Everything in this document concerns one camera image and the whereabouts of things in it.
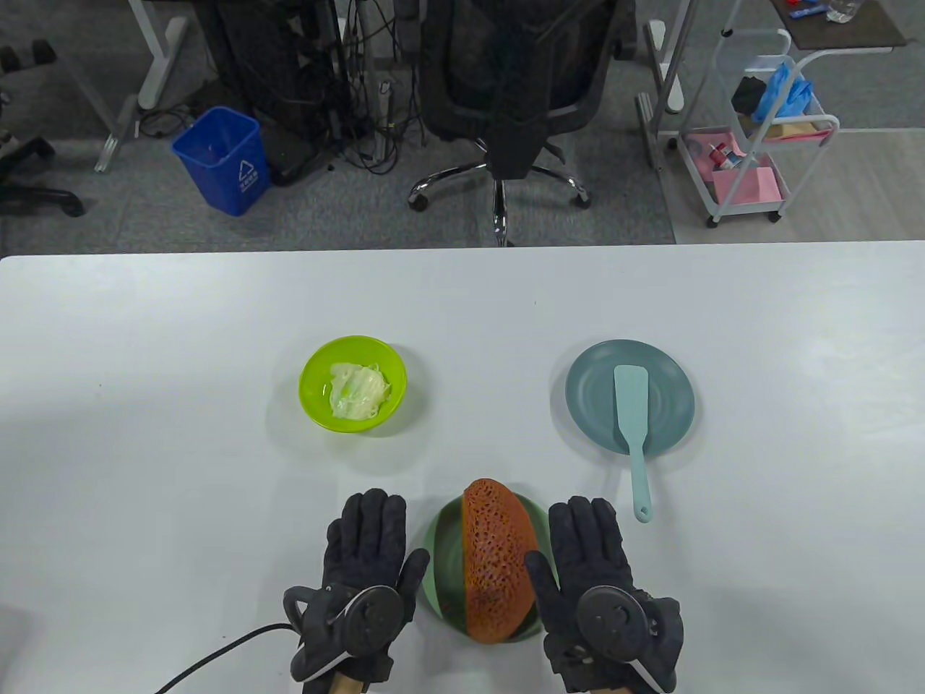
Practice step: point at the person's right hand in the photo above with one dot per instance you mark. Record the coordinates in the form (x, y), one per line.
(589, 542)

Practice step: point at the person's left hand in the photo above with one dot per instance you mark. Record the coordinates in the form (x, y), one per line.
(365, 535)

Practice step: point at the pale green plate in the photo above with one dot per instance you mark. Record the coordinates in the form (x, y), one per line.
(444, 571)

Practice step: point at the brown bread slice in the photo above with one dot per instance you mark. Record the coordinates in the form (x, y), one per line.
(498, 557)

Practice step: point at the teal dessert spatula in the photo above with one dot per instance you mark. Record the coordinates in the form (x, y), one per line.
(631, 397)

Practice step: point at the person's left forearm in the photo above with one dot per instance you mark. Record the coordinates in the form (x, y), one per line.
(350, 683)

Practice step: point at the black and white controller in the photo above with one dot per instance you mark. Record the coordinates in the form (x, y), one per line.
(611, 622)
(370, 620)

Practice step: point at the blue-grey plate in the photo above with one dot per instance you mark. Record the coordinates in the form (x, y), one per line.
(592, 405)

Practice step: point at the lime green bowl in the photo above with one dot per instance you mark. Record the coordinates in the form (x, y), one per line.
(314, 405)

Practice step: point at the white trolley cart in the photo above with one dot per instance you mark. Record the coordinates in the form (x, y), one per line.
(744, 210)

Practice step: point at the pink folder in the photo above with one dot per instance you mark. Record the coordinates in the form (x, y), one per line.
(748, 186)

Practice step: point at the blue trash bin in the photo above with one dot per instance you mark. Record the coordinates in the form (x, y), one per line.
(220, 170)

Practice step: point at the small white red bottle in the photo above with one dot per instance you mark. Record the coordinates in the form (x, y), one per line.
(719, 154)

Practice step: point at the white desk leg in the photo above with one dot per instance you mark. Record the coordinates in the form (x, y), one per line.
(673, 94)
(155, 58)

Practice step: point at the grey metal table leg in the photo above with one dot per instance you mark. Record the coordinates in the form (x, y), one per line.
(108, 155)

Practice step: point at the black office chair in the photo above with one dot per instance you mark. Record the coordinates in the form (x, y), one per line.
(506, 87)

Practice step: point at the black cloth bundle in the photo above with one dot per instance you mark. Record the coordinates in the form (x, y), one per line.
(748, 94)

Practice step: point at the black chair base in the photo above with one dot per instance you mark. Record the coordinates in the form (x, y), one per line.
(29, 195)

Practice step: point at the black computer tower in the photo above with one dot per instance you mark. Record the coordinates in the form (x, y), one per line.
(253, 58)

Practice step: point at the blue plastic bag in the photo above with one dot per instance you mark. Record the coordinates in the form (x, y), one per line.
(784, 90)

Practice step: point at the brown side table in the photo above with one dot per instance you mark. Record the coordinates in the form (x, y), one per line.
(838, 32)

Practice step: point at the clear water bottle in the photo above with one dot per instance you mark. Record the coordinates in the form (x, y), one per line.
(842, 9)

